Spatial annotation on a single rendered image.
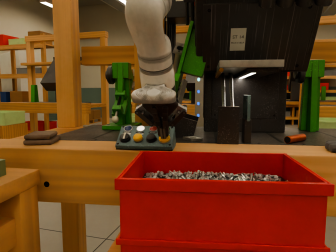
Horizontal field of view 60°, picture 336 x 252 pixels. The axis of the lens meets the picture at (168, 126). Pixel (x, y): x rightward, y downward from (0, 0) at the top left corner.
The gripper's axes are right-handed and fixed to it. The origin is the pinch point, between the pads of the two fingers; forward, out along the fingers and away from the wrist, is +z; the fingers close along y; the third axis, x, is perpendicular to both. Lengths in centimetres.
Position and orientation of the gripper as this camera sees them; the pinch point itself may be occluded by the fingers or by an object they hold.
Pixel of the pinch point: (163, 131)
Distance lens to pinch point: 73.6
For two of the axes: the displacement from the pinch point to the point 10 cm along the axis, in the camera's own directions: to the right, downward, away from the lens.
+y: -9.9, -0.1, 1.3
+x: -1.0, 6.6, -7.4
